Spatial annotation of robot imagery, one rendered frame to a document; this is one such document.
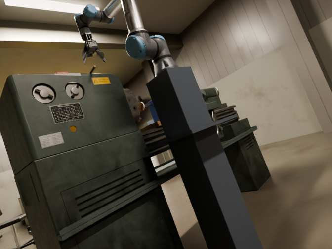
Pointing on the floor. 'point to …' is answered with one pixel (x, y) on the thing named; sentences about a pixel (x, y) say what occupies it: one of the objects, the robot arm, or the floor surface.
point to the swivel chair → (16, 230)
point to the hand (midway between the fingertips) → (95, 63)
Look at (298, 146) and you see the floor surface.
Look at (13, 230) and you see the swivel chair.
